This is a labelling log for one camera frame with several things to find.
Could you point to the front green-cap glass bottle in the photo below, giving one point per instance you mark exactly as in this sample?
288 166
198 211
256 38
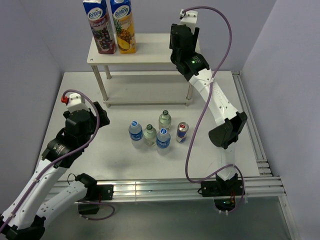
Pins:
149 135

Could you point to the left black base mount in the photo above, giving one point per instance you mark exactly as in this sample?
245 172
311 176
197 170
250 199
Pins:
97 193

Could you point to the yellow pineapple juice carton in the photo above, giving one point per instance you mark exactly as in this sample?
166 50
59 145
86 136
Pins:
124 25

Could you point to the purple grape juice carton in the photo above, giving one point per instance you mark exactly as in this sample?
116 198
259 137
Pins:
100 25

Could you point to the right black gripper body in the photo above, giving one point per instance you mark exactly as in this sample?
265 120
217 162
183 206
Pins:
195 37

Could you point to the white two-tier shelf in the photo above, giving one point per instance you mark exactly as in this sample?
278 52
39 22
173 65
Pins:
146 77

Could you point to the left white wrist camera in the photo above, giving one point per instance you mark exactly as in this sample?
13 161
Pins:
75 102

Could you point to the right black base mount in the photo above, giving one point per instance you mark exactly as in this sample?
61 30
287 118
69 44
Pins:
227 195

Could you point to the aluminium rail frame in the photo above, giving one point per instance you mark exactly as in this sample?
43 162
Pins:
154 200

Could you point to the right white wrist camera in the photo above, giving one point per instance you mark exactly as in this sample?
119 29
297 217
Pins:
189 19

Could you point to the blue red bull can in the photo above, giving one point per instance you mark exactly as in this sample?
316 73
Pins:
181 133

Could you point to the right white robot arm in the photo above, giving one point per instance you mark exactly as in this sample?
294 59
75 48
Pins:
229 121

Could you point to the green-cap glass bottle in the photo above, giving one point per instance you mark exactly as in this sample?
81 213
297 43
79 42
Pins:
165 120
149 135

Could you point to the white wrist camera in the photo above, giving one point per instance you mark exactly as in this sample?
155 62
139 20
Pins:
75 102
189 19

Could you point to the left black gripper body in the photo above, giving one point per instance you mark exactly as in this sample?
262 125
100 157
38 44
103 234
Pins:
93 121

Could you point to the blue-cap water bottle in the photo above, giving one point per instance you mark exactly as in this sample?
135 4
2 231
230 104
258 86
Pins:
163 140
136 134

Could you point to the rear green-cap glass bottle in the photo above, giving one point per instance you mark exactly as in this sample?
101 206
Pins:
165 120

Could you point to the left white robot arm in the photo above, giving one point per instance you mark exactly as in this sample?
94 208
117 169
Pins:
29 215

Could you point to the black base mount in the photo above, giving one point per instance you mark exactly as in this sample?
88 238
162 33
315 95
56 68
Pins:
227 195
97 193

